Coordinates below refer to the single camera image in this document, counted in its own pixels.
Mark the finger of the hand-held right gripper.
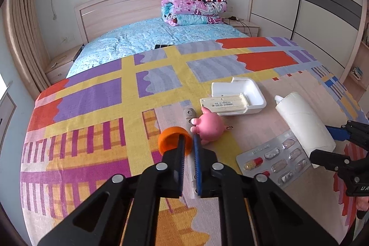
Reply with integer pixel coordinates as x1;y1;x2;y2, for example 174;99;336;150
310;149;356;175
326;120;369;150

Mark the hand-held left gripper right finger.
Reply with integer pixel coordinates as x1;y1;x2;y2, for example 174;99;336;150
194;134;338;246

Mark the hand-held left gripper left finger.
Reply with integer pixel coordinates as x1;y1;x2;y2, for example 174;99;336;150
37;133;185;246

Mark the orange bottle cap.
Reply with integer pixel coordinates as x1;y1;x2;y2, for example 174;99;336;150
158;126;192;157

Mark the white paper roll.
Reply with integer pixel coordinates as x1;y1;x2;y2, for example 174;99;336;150
274;92;336;169

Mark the white labelled strip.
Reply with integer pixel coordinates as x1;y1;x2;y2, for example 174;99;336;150
200;93;249;117

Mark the white plastic box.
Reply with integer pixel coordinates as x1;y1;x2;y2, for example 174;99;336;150
211;77;267;117

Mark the person's right hand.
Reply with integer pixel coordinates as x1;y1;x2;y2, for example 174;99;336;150
356;196;369;211

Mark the pink pig toy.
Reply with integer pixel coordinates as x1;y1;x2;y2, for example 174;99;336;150
192;107;233;145

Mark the grey remote control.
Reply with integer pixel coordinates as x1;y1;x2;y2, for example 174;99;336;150
184;108;200;200

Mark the silver pill blister pack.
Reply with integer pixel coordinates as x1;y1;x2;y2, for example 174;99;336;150
236;132;313;188

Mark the row of books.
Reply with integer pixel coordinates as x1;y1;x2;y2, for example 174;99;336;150
350;66;365;81

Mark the wooden open shelf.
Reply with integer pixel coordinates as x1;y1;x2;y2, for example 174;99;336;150
343;21;369;103

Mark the colourful patterned blanket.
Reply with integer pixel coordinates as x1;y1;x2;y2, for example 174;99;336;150
20;37;369;246

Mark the wooden nightstand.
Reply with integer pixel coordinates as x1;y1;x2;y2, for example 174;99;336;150
222;18;260;38
45;44;84;86

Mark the light blue bed sheet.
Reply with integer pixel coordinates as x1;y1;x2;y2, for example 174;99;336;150
66;17;250;80

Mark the blue folded quilt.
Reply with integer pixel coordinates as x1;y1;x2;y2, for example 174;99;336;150
162;11;224;26

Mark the pink folded quilt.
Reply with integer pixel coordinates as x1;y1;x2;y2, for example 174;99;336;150
161;0;228;18

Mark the wooden bed headboard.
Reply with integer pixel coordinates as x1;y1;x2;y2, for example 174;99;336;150
74;0;220;44

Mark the window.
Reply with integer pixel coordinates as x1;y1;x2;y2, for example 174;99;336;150
0;73;11;100

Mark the beige curtain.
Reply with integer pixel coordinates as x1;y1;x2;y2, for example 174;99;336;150
5;0;52;94

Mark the black charger cable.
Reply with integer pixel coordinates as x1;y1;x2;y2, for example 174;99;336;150
225;15;252;34

